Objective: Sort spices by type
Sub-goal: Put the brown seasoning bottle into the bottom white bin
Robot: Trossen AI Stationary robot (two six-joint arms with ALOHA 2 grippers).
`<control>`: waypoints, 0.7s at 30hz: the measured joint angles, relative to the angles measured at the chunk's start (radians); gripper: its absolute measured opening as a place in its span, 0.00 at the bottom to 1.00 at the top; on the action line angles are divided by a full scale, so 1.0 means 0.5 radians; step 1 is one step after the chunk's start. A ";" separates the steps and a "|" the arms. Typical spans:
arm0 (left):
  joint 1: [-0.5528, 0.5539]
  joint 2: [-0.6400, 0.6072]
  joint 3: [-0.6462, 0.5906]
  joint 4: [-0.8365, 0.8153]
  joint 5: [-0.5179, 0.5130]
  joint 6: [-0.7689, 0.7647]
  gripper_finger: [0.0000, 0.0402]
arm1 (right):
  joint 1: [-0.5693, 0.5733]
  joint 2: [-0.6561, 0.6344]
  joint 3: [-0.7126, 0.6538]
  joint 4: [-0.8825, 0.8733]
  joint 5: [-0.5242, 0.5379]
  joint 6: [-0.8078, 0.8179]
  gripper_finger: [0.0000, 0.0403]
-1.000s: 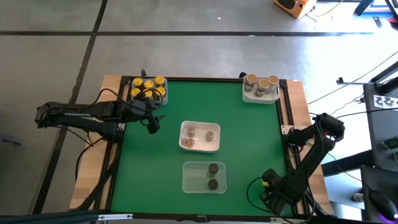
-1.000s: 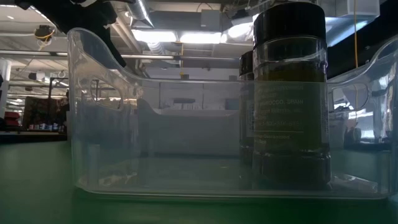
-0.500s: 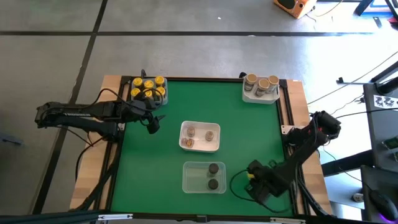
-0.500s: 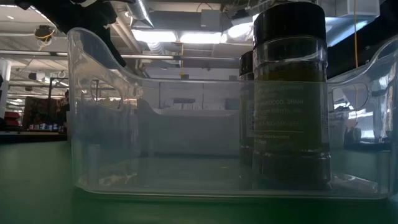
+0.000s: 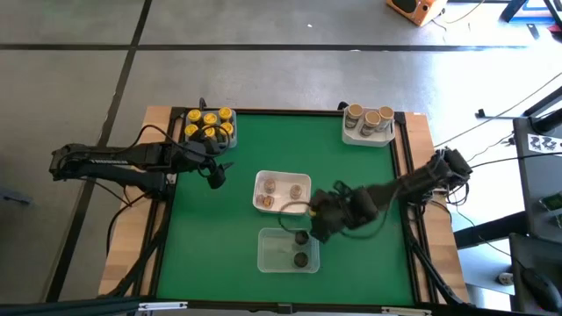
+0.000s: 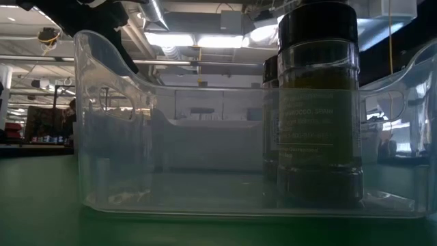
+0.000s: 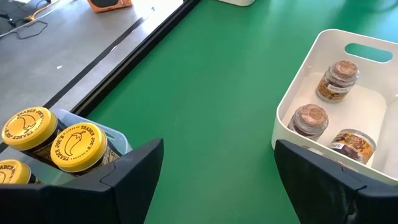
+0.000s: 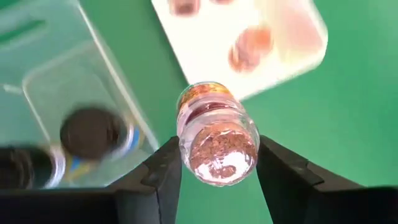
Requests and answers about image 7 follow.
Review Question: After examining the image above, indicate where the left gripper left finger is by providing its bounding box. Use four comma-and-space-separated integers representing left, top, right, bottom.
0, 138, 165, 224

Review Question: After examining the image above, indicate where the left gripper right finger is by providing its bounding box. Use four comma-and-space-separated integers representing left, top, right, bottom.
274, 139, 398, 224

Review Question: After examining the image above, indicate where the yellow lid spice jar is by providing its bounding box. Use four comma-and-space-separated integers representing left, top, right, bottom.
50, 122, 124, 177
0, 158, 37, 185
1, 106, 68, 166

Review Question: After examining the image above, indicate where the cork lid glass spice jar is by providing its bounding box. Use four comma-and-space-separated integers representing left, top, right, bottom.
287, 103, 330, 141
315, 60, 361, 103
328, 128, 377, 165

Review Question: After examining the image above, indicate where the small clear plastic bin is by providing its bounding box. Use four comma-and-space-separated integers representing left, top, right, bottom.
0, 108, 133, 185

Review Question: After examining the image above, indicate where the white cutting board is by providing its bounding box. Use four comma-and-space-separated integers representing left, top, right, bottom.
271, 29, 398, 186

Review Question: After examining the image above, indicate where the orange speaker box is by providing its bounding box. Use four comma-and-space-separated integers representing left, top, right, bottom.
86, 0, 134, 14

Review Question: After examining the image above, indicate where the black aluminium table frame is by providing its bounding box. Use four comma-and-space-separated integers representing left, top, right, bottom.
70, 0, 202, 118

